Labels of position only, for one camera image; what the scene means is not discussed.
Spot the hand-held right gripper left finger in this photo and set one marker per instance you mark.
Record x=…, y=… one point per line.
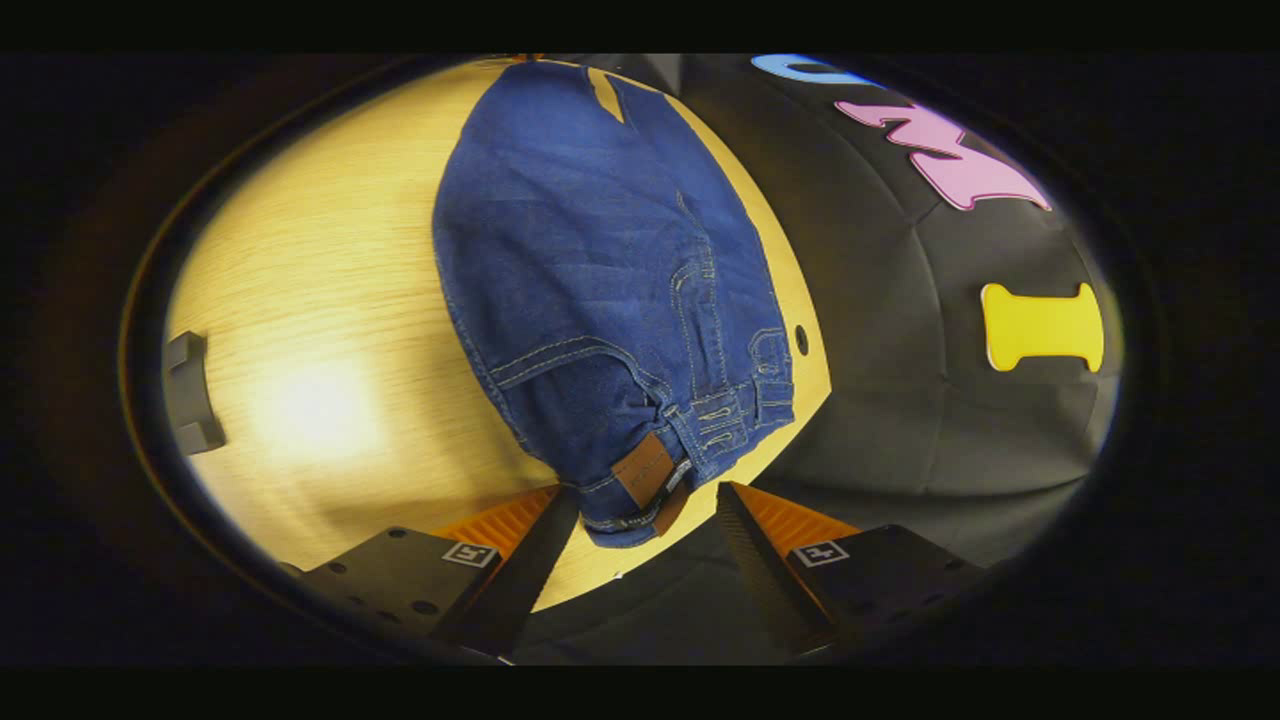
x=520, y=590

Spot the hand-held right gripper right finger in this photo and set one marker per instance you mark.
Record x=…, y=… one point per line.
x=765, y=575

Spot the blue denim jeans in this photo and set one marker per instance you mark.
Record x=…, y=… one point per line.
x=580, y=280

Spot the black backdrop cloth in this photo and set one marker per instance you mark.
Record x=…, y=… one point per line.
x=900, y=400

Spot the black bracket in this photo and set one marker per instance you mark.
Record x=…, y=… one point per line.
x=190, y=400

